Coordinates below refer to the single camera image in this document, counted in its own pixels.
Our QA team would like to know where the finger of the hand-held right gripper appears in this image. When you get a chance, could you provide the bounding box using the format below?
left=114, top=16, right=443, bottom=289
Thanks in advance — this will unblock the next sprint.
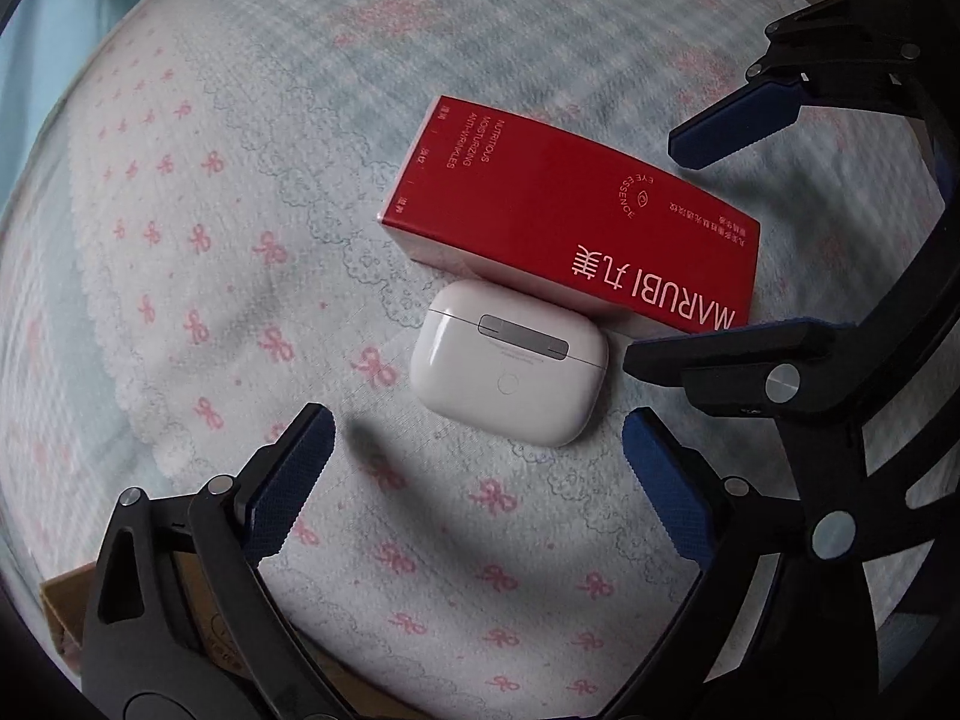
left=669, top=0, right=960, bottom=190
left=622, top=238, right=960, bottom=512

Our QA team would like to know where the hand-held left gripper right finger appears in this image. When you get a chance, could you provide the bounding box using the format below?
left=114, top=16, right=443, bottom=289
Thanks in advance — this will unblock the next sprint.
left=621, top=407, right=880, bottom=720

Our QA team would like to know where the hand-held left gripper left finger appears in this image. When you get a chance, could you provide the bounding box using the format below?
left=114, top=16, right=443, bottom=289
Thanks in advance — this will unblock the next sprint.
left=81, top=403, right=336, bottom=720

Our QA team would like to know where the white earbuds case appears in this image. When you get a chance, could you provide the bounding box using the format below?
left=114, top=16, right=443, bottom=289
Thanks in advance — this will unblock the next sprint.
left=410, top=279, right=609, bottom=448

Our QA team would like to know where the red carton box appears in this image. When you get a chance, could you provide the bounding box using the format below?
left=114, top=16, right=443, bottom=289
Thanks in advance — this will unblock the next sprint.
left=379, top=95, right=763, bottom=339

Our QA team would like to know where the cardboard box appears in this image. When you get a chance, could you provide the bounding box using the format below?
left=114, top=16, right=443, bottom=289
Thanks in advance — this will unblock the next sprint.
left=41, top=551, right=353, bottom=720

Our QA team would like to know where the light blue hanging cloth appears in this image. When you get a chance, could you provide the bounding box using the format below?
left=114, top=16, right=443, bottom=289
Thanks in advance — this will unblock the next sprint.
left=0, top=0, right=143, bottom=192

